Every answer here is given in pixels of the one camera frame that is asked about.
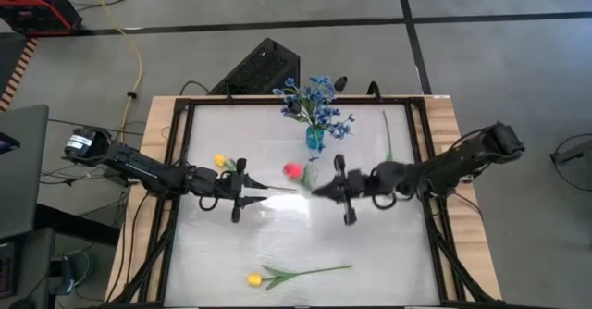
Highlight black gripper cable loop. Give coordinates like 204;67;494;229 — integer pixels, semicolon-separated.
371;192;399;211
198;194;219;212

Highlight black computer tower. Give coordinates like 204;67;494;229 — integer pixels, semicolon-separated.
207;38;301;96

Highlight black right gripper cable loop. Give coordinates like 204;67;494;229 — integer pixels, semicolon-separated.
371;192;399;211

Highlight black left gripper cable loop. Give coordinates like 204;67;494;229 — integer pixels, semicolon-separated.
198;194;219;212

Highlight clear glass vase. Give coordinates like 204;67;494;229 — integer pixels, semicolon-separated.
302;163;320;194

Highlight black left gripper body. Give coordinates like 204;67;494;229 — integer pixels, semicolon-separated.
189;157;249;225

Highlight blue and black floor device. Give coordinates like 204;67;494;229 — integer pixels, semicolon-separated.
55;251;94;297

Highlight dark mat with striped edge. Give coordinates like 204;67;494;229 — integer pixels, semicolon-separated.
0;33;38;112

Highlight red and black equipment case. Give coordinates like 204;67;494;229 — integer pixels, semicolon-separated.
0;0;83;37

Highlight black cable hook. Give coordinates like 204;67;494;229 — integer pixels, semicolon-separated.
366;80;383;102

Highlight tablet with blue screen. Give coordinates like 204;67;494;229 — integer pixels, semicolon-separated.
0;131;22;155

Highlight black cabinet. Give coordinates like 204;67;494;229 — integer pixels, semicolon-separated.
0;228;57;309

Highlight red artificial tulip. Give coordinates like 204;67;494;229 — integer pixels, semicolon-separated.
381;109;394;163
282;161;315;192

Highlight blue artificial flower bunch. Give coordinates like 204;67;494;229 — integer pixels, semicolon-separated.
314;106;356;154
271;74;335;125

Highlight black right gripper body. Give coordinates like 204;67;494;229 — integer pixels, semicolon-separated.
333;154;389;227

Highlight blue glass vase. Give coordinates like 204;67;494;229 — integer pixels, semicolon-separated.
304;126;326;151

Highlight black metal table frame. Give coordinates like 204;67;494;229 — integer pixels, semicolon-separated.
106;94;499;309

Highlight yellow artificial tulip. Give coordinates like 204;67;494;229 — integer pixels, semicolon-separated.
246;265;353;291
213;154;298;193

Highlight black floor cable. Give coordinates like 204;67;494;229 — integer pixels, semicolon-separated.
549;132;592;195

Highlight grey desk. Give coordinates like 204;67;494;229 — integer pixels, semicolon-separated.
0;104;50;241

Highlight grey stand base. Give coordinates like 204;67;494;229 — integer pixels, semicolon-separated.
549;140;592;167

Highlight yellow hanging cable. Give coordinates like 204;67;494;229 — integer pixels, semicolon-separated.
79;0;145;137

